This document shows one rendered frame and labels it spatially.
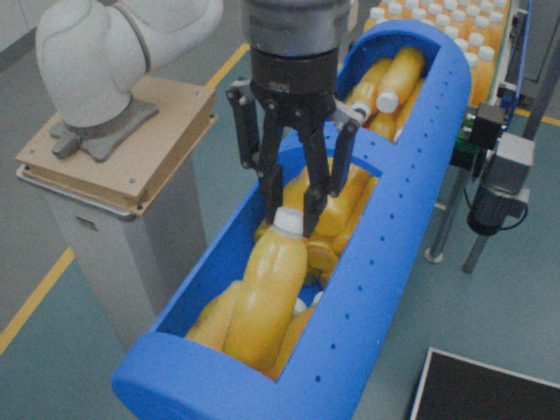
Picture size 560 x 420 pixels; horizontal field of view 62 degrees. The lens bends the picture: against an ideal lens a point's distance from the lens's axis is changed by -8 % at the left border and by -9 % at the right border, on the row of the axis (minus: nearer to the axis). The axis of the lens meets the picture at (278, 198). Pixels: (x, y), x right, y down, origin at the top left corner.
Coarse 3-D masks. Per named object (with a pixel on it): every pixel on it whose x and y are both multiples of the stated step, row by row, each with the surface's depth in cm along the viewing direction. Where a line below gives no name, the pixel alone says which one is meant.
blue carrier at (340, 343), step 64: (448, 64) 93; (448, 128) 86; (256, 192) 83; (384, 192) 68; (384, 256) 64; (192, 320) 73; (320, 320) 55; (384, 320) 63; (128, 384) 52; (192, 384) 47; (256, 384) 48; (320, 384) 51
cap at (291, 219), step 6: (282, 210) 56; (288, 210) 57; (294, 210) 58; (276, 216) 56; (282, 216) 56; (288, 216) 55; (294, 216) 55; (300, 216) 56; (276, 222) 56; (282, 222) 56; (288, 222) 55; (294, 222) 55; (300, 222) 55; (288, 228) 55; (294, 228) 55; (300, 228) 56
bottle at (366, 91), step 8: (376, 64) 106; (384, 64) 105; (368, 72) 104; (376, 72) 103; (360, 80) 104; (368, 80) 101; (376, 80) 101; (360, 88) 100; (368, 88) 99; (376, 88) 99; (352, 96) 101; (360, 96) 99; (368, 96) 98; (376, 96) 99; (352, 104) 100; (368, 104) 98; (376, 104) 99; (376, 112) 101
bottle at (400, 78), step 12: (408, 48) 102; (396, 60) 99; (408, 60) 98; (420, 60) 100; (384, 72) 98; (396, 72) 95; (408, 72) 96; (420, 72) 100; (384, 84) 94; (396, 84) 93; (408, 84) 94; (396, 96) 93; (408, 96) 95
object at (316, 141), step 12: (300, 108) 43; (300, 120) 44; (300, 132) 45; (312, 132) 46; (312, 144) 46; (324, 144) 49; (312, 156) 47; (324, 156) 49; (312, 168) 48; (324, 168) 50; (312, 180) 50; (312, 192) 51
